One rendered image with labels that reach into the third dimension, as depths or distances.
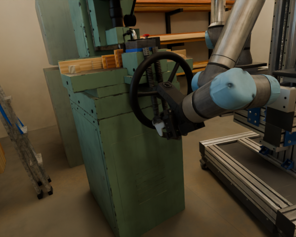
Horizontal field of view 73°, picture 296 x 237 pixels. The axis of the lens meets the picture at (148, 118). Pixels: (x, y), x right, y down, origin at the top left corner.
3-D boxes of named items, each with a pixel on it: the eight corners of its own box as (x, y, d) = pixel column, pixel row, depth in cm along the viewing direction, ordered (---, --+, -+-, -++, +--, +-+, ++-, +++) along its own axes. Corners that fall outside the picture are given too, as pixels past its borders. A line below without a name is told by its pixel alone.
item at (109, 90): (98, 98, 80) (96, 88, 79) (84, 91, 97) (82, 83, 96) (176, 82, 99) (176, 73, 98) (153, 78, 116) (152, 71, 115)
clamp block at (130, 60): (137, 76, 76) (135, 51, 74) (122, 75, 88) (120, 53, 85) (168, 71, 83) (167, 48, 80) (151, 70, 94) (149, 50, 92)
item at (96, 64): (94, 69, 92) (92, 60, 91) (92, 69, 94) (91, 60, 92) (186, 56, 118) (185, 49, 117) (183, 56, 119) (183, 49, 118)
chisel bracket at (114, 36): (118, 47, 91) (115, 27, 88) (107, 49, 103) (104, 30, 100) (132, 46, 95) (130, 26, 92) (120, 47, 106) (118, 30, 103)
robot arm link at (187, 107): (186, 91, 45) (211, 85, 49) (175, 98, 49) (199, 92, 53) (198, 122, 45) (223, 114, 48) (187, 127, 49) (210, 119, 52)
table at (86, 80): (78, 96, 67) (74, 78, 65) (62, 86, 92) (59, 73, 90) (207, 71, 95) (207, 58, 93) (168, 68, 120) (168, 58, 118)
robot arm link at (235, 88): (266, 101, 38) (236, 106, 35) (224, 117, 48) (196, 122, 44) (253, 64, 40) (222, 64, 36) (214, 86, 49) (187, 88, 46)
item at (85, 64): (61, 74, 87) (58, 61, 85) (60, 73, 89) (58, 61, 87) (171, 58, 115) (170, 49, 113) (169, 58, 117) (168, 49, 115)
